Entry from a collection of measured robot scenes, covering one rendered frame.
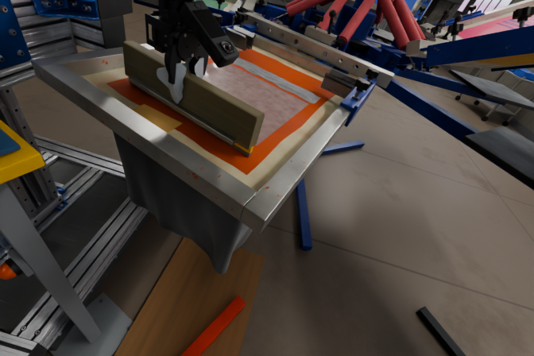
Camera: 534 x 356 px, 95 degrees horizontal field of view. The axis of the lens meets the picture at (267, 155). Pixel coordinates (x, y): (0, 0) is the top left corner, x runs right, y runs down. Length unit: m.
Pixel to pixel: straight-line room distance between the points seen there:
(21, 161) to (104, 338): 0.94
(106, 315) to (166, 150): 1.02
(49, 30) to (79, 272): 0.81
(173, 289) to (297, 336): 0.60
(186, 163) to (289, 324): 1.11
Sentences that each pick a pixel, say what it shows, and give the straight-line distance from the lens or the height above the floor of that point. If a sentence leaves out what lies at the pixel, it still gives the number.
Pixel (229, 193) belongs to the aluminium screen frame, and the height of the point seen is 0.99.
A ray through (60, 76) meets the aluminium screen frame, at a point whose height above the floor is 0.99.
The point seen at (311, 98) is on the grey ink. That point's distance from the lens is 0.81.
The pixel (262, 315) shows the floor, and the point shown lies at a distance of 1.37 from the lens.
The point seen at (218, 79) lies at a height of 0.95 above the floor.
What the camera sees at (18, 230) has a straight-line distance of 0.67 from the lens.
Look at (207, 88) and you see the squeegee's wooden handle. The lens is 0.49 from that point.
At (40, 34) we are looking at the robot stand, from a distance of 0.85.
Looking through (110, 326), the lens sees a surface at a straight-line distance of 1.34.
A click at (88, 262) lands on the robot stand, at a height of 0.23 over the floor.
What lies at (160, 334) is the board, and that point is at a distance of 1.29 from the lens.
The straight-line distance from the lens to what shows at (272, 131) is 0.59.
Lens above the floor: 1.28
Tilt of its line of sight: 39 degrees down
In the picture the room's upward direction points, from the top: 18 degrees clockwise
